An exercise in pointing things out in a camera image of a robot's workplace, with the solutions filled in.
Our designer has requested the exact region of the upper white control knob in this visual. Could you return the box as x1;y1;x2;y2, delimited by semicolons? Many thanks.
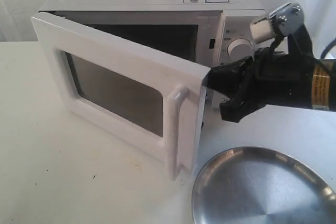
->
227;39;254;60

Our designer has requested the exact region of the white microwave door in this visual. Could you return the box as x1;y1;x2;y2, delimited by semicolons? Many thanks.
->
31;11;210;180

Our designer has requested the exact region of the stainless steel round plate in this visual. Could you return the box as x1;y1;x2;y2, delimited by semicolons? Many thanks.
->
191;147;335;223

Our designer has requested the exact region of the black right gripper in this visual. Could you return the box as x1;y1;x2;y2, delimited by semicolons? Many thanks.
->
203;25;315;123

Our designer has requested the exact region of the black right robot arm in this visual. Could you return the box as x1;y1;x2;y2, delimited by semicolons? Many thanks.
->
206;25;335;123

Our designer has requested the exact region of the white wrist camera on bracket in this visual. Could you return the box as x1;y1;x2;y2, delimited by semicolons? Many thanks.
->
250;3;304;44

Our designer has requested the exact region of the white microwave oven body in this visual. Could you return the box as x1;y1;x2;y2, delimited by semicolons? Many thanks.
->
38;0;265;69

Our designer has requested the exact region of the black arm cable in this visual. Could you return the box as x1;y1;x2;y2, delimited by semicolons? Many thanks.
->
320;37;336;59

